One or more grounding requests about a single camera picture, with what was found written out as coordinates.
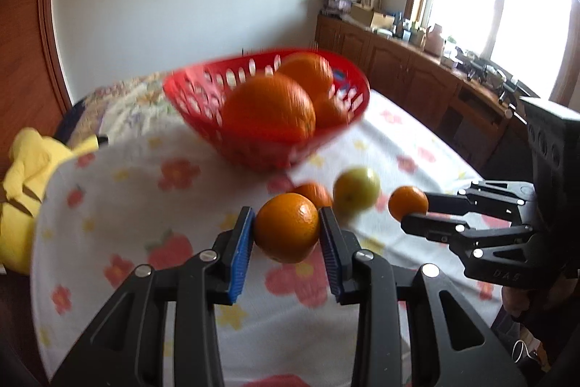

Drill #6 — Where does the yellow-green small fruit back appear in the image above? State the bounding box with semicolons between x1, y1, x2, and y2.
332;167;381;216

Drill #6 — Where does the person's right hand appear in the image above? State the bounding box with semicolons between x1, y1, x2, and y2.
501;277;578;317

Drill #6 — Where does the wooden headboard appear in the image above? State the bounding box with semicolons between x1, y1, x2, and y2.
1;0;72;171

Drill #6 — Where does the yellow Pikachu plush toy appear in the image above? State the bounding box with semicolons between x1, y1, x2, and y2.
1;128;108;275

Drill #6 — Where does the large orange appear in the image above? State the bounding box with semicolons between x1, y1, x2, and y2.
220;74;316;143
276;52;333;99

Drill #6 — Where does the white pink bottle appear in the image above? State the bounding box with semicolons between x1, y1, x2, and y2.
424;24;445;58

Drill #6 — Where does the small tangerine back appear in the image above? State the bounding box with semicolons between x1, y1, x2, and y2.
314;95;350;129

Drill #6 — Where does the wooden cabinet sideboard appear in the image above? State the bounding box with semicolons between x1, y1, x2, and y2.
315;14;532;181

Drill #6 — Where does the red perforated plastic basket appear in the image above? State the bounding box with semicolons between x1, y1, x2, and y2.
163;48;370;171

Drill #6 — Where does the cardboard box on cabinet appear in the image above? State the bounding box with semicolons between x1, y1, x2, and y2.
349;3;394;29

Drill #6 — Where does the small tangerine behind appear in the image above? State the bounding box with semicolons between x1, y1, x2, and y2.
292;182;333;209

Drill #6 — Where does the small tangerine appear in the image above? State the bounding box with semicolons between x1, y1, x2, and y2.
292;182;333;209
254;193;319;264
388;186;428;222
314;95;350;129

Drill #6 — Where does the floral bed quilt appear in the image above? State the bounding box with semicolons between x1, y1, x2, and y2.
54;73;182;147

